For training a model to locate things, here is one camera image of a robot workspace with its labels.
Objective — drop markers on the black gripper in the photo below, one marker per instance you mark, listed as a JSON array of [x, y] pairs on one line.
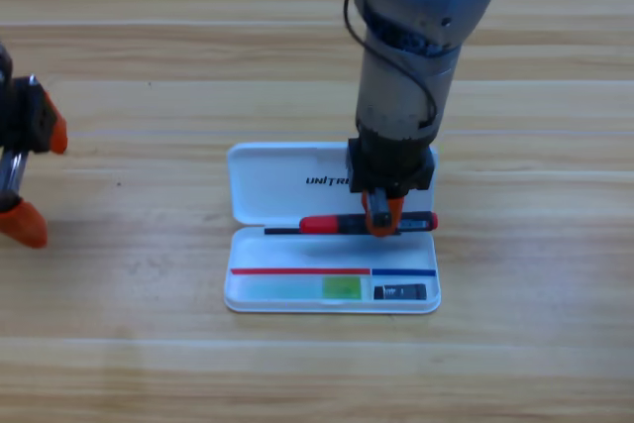
[[391, 165], [25, 116]]

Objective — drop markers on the red and black marker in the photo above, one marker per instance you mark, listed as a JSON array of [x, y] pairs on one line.
[[327, 224]]

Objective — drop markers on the black eraser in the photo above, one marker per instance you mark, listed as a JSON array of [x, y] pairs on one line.
[[401, 291]]

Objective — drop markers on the green glue stick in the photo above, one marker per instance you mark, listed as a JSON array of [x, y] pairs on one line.
[[342, 288]]

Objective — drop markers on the white Unitree pencil case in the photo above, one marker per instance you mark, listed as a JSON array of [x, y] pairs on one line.
[[277, 249]]

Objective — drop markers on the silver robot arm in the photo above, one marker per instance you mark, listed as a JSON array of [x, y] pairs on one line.
[[411, 36]]

